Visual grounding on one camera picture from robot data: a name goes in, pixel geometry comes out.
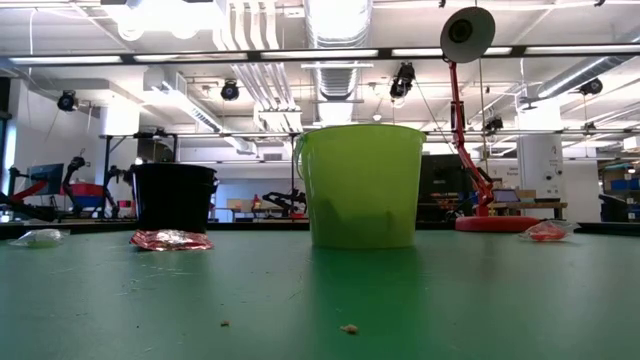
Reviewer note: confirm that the clear wrapper green candy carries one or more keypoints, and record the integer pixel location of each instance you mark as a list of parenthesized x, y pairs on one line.
[(40, 238)]

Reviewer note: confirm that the black background robot arm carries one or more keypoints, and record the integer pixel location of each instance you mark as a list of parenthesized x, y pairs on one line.
[(74, 167), (285, 199), (116, 175)]

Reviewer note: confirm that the red Skittles candy pack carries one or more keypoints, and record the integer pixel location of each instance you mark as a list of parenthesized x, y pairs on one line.
[(170, 240)]

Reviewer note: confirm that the clear wrapper red candy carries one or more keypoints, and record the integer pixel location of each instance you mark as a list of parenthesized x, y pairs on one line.
[(547, 231)]

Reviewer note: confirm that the green plastic bucket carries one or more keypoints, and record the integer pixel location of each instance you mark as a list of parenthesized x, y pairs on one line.
[(360, 185)]

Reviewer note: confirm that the black monitor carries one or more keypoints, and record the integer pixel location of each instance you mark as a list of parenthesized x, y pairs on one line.
[(445, 185)]

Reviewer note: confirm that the black ceiling spotlight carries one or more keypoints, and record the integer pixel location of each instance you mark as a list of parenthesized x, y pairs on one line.
[(592, 86), (67, 100), (402, 80), (230, 90)]

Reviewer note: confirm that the black plastic bucket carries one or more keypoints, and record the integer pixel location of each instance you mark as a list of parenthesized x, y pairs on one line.
[(175, 200)]

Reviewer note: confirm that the black hanging device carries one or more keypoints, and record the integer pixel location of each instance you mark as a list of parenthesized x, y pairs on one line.
[(492, 124)]

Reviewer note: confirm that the red desk lamp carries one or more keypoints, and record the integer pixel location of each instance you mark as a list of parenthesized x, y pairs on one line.
[(467, 35)]

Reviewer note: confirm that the wooden background table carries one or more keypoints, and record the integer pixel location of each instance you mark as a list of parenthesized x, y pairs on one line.
[(530, 205)]

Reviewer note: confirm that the green table mat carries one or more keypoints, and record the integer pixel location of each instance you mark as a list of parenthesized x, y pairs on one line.
[(500, 300)]

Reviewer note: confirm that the grey computer monitor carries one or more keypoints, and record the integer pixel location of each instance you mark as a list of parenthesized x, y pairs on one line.
[(47, 176)]

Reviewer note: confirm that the blue storage bins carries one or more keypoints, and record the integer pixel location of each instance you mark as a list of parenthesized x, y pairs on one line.
[(625, 185)]

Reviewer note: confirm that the black table frame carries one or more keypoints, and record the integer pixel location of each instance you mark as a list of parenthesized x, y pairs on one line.
[(265, 226)]

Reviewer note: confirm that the black overhead frame bar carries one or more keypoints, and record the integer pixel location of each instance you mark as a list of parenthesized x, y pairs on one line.
[(254, 55)]

